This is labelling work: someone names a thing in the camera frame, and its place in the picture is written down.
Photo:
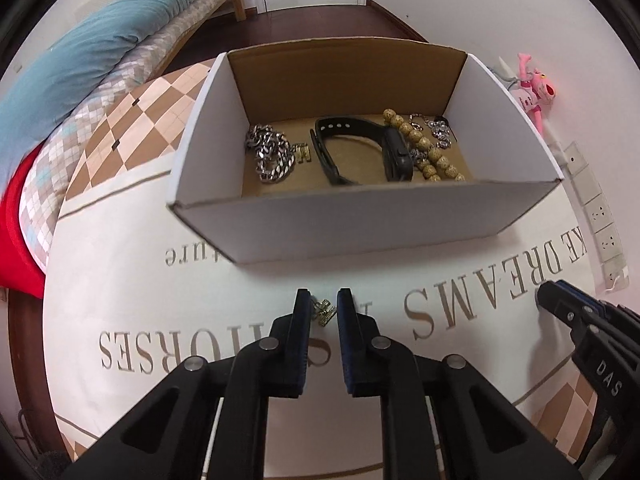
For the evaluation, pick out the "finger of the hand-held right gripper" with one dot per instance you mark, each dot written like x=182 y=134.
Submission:
x=565 y=310
x=590 y=305

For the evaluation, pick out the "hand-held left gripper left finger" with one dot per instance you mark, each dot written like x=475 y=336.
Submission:
x=301 y=340

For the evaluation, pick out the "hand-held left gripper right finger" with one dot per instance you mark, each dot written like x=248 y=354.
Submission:
x=345 y=340

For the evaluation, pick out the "small rhinestone letter charm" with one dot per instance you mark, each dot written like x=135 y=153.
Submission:
x=322 y=310
x=302 y=152

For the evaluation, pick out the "white cardboard box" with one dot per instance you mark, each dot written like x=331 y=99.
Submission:
x=360 y=225

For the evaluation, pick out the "black smart band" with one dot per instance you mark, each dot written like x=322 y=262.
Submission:
x=395 y=157

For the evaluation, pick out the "diamond pattern printed tablecloth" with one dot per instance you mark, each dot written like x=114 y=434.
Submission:
x=150 y=270

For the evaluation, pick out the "pink plush toy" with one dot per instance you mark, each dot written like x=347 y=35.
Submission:
x=535 y=92

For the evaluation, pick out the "red blanket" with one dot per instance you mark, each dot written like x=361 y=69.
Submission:
x=20 y=240

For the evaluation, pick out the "checkered bed sheet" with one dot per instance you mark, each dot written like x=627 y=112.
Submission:
x=125 y=90

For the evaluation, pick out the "light blue quilt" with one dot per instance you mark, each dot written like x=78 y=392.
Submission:
x=75 y=60

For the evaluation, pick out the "white wall socket strip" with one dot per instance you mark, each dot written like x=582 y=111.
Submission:
x=595 y=215

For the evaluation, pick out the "wooden bed frame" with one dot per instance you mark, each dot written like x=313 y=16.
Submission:
x=239 y=5

